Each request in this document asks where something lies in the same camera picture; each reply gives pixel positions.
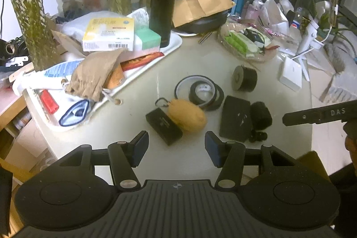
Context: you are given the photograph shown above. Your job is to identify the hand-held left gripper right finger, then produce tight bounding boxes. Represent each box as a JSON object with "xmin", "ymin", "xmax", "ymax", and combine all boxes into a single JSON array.
[{"xmin": 204, "ymin": 131, "xmax": 299, "ymax": 190}]

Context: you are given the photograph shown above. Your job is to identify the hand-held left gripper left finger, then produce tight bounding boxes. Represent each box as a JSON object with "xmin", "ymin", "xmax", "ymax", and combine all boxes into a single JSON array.
[{"xmin": 58, "ymin": 130, "xmax": 149, "ymax": 191}]

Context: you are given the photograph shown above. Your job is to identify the small black box with carabiner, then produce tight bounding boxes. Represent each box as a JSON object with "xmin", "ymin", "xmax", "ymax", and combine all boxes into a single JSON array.
[{"xmin": 145, "ymin": 98, "xmax": 183, "ymax": 147}]

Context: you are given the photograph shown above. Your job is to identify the small black knobby part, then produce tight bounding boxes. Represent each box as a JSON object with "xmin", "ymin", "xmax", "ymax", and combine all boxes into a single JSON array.
[{"xmin": 249, "ymin": 130, "xmax": 268, "ymax": 143}]

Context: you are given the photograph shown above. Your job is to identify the cardboard box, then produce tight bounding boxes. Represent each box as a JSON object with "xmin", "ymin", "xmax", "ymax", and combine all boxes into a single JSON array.
[{"xmin": 297, "ymin": 151, "xmax": 331, "ymax": 180}]

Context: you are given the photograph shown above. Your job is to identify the black electrical tape roll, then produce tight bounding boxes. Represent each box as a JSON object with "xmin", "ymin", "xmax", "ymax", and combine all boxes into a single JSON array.
[{"xmin": 189, "ymin": 81, "xmax": 217, "ymax": 105}]

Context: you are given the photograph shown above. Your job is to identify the black cylinder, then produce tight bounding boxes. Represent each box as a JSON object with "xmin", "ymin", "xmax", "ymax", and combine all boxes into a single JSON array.
[{"xmin": 232, "ymin": 65, "xmax": 258, "ymax": 92}]

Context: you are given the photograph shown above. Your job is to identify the white ribbed cloth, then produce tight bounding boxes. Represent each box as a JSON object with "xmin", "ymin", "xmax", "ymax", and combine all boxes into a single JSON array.
[{"xmin": 319, "ymin": 71, "xmax": 357, "ymax": 103}]

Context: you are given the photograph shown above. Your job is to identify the white power bank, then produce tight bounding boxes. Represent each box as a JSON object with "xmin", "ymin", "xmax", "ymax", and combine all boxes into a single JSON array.
[{"xmin": 279, "ymin": 56, "xmax": 303, "ymax": 92}]

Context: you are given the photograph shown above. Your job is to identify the orange packet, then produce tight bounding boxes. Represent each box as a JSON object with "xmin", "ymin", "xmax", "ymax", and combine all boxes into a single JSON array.
[{"xmin": 106, "ymin": 64, "xmax": 125, "ymax": 89}]

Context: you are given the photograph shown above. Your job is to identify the white tripod stand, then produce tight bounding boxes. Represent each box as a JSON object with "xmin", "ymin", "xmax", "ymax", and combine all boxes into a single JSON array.
[{"xmin": 295, "ymin": 0, "xmax": 340, "ymax": 81}]

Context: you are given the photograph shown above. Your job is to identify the clear snack dish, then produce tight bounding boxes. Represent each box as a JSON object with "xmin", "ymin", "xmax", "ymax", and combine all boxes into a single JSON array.
[{"xmin": 218, "ymin": 21, "xmax": 280, "ymax": 63}]

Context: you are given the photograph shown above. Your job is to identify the red packet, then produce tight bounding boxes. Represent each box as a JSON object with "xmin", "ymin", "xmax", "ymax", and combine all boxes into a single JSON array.
[{"xmin": 120, "ymin": 52, "xmax": 165, "ymax": 72}]

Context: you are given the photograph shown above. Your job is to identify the red lighter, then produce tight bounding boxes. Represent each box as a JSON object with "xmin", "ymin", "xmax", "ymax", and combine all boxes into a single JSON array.
[{"xmin": 40, "ymin": 89, "xmax": 60, "ymax": 115}]

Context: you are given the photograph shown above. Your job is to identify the white tray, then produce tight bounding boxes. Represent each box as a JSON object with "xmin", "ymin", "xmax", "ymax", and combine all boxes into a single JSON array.
[{"xmin": 22, "ymin": 31, "xmax": 183, "ymax": 132}]

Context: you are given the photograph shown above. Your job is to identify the green tissue pack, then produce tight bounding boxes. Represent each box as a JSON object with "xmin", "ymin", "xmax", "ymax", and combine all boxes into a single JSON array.
[{"xmin": 133, "ymin": 27, "xmax": 162, "ymax": 50}]

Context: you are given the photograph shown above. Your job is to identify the white plastic bag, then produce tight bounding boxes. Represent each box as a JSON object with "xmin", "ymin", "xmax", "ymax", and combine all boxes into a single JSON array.
[{"xmin": 261, "ymin": 0, "xmax": 291, "ymax": 32}]

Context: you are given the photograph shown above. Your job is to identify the green snack packets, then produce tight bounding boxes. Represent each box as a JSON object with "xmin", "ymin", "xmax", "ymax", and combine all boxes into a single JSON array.
[{"xmin": 225, "ymin": 31, "xmax": 255, "ymax": 56}]

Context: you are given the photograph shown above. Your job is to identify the wooden chopsticks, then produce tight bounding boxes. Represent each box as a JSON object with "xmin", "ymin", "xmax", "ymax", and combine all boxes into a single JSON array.
[{"xmin": 198, "ymin": 32, "xmax": 215, "ymax": 45}]

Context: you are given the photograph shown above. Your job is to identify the white and blue packet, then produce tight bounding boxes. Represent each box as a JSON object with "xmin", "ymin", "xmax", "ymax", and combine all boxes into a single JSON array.
[{"xmin": 12, "ymin": 59, "xmax": 86, "ymax": 95}]

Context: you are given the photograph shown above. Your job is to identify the yellow and white box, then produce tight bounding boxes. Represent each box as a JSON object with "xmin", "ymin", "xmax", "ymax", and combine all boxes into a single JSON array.
[{"xmin": 82, "ymin": 17, "xmax": 135, "ymax": 52}]

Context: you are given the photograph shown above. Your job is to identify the pink bottle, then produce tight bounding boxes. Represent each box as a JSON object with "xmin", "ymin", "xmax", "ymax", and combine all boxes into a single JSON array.
[{"xmin": 245, "ymin": 0, "xmax": 261, "ymax": 19}]

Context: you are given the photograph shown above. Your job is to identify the black zip case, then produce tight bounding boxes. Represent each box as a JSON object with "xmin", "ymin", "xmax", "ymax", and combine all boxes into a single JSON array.
[{"xmin": 174, "ymin": 10, "xmax": 229, "ymax": 34}]

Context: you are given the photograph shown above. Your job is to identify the blue box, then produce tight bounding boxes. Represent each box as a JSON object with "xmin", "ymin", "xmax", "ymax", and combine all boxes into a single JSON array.
[{"xmin": 231, "ymin": 0, "xmax": 250, "ymax": 17}]

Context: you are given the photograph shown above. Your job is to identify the black thermos bottle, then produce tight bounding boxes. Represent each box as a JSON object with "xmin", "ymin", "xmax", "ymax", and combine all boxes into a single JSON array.
[{"xmin": 149, "ymin": 0, "xmax": 179, "ymax": 48}]

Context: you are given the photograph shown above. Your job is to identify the brown paper envelope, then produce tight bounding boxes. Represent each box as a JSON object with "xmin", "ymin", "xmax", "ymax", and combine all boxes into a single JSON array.
[{"xmin": 172, "ymin": 0, "xmax": 236, "ymax": 28}]

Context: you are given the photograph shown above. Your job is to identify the small clear bottle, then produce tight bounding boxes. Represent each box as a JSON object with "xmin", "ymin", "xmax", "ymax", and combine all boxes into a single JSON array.
[{"xmin": 57, "ymin": 0, "xmax": 77, "ymax": 18}]

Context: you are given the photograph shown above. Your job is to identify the glass vase with dried flowers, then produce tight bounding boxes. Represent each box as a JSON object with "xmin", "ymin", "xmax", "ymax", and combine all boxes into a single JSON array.
[{"xmin": 0, "ymin": 0, "xmax": 99, "ymax": 72}]

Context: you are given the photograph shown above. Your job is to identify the tan drawstring pouch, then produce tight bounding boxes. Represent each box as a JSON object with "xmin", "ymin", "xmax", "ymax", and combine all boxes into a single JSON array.
[{"xmin": 65, "ymin": 49, "xmax": 128, "ymax": 102}]

